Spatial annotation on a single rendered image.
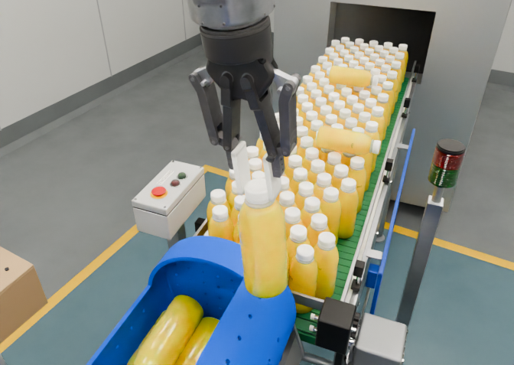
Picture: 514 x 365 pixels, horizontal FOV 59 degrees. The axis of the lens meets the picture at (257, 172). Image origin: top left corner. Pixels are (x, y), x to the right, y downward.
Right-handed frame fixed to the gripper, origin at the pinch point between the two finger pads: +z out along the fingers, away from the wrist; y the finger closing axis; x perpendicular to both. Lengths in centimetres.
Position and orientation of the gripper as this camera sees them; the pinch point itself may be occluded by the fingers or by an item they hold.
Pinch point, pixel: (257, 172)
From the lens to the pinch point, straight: 60.0
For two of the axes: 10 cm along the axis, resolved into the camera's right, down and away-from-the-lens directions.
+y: 9.0, 1.6, -4.0
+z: 1.2, 8.0, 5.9
